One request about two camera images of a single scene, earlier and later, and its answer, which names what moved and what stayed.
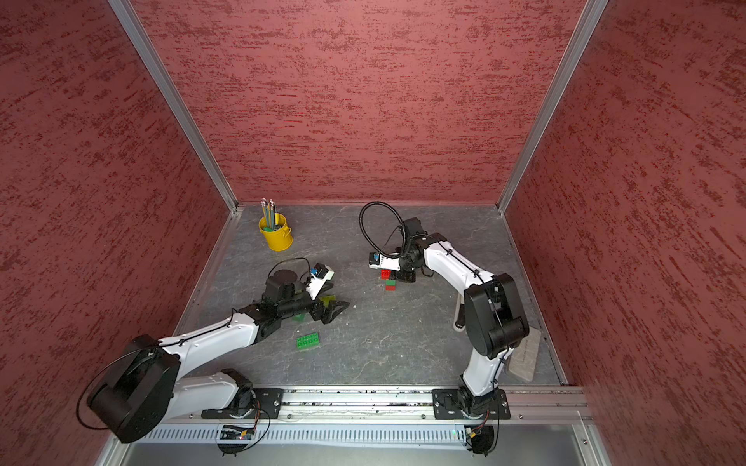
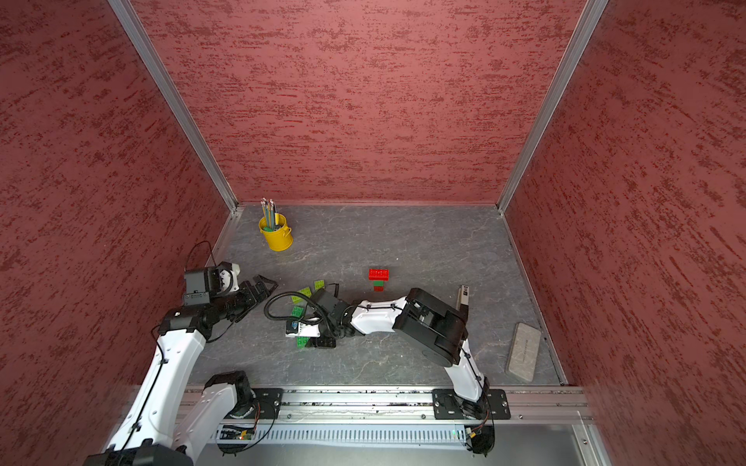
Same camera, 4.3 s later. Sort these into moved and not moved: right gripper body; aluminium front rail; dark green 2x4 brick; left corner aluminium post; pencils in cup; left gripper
Moved: right gripper body; left gripper
Not moved: pencils in cup; left corner aluminium post; dark green 2x4 brick; aluminium front rail
